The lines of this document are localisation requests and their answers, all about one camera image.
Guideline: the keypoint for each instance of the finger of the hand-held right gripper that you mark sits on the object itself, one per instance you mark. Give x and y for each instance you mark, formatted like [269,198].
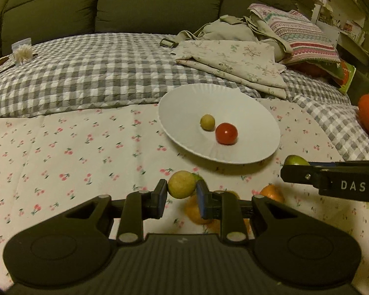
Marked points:
[298,174]
[332,163]

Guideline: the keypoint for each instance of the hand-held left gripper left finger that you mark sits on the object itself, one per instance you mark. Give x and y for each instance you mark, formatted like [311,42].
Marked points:
[161,199]

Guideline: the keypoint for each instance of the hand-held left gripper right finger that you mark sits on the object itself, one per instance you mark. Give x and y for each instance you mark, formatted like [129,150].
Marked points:
[201,200]

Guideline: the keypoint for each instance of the green reddish tomato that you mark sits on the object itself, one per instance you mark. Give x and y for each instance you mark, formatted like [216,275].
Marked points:
[295,160]

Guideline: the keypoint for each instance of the small green fruit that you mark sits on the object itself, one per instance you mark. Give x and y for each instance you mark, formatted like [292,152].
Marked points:
[198,177]

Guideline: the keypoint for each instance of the round yellow-green fruit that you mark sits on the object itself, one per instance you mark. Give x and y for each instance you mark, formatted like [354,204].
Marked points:
[181,185]

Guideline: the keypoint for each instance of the white ribbed plate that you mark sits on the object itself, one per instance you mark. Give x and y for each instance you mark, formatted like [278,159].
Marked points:
[184,113]

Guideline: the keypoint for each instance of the red tomato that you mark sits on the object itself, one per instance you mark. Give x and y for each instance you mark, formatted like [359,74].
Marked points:
[226,133]

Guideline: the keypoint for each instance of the small yellow-green fruit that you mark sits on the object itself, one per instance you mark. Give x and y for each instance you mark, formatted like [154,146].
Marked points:
[207,122]

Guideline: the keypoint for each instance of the green book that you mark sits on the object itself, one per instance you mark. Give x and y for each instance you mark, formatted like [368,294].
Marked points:
[346,75]

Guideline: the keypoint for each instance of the orange cushion under pillow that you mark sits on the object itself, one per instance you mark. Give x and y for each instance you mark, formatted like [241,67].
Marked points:
[310,69]

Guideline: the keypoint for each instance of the cherry print cloth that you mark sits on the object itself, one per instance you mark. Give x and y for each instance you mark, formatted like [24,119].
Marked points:
[64,147]

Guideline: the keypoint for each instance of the folded beige floral cloth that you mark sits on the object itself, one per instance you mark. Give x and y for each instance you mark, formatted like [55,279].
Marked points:
[233,58]

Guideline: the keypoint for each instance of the striped patterned pillow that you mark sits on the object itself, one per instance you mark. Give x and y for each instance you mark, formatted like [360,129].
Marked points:
[298,33]

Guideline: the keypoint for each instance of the grey white checked blanket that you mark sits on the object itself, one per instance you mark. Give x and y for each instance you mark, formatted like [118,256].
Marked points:
[95,73]

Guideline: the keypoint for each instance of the bookshelf with books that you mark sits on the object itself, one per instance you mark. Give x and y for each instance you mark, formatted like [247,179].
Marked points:
[350,12]

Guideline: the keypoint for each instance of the beige canvas bag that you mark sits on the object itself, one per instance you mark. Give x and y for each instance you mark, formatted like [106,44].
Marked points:
[221,29]

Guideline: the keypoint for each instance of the thin dark stick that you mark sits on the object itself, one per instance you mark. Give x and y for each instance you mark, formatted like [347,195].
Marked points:
[4,70]

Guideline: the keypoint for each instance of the clear plastic bag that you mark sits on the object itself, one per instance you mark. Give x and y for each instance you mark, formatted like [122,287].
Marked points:
[21,43]

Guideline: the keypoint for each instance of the brown wooden stick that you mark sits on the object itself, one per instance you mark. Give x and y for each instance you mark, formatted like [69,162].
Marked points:
[0,62]

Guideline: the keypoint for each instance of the dark green sofa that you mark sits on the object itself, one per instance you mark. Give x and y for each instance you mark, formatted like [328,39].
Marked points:
[64,3]

